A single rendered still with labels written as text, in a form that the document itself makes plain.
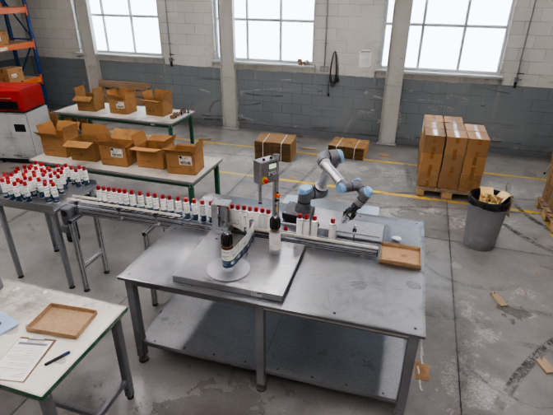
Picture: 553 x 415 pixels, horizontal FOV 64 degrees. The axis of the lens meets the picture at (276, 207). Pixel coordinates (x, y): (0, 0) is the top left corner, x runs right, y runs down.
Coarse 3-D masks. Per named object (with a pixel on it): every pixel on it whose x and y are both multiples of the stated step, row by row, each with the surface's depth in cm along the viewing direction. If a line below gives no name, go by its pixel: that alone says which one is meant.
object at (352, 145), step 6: (336, 138) 802; (342, 138) 804; (348, 138) 801; (354, 138) 800; (330, 144) 772; (336, 144) 773; (342, 144) 774; (348, 144) 774; (354, 144) 774; (360, 144) 775; (366, 144) 775; (342, 150) 765; (348, 150) 761; (354, 150) 756; (360, 150) 752; (366, 150) 779; (348, 156) 766; (354, 156) 762; (360, 156) 758
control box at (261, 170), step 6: (258, 162) 339; (264, 162) 340; (270, 162) 343; (276, 162) 347; (258, 168) 341; (264, 168) 341; (276, 168) 349; (258, 174) 343; (264, 174) 343; (276, 174) 351; (258, 180) 346; (270, 180) 350
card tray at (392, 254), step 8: (384, 248) 350; (392, 248) 350; (400, 248) 350; (408, 248) 348; (416, 248) 346; (384, 256) 339; (392, 256) 339; (400, 256) 340; (408, 256) 340; (416, 256) 340; (392, 264) 330; (400, 264) 328; (408, 264) 326; (416, 264) 324
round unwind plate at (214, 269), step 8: (208, 264) 318; (216, 264) 318; (240, 264) 318; (248, 264) 318; (208, 272) 309; (216, 272) 309; (224, 272) 310; (232, 272) 310; (240, 272) 310; (248, 272) 310; (224, 280) 301; (232, 280) 301
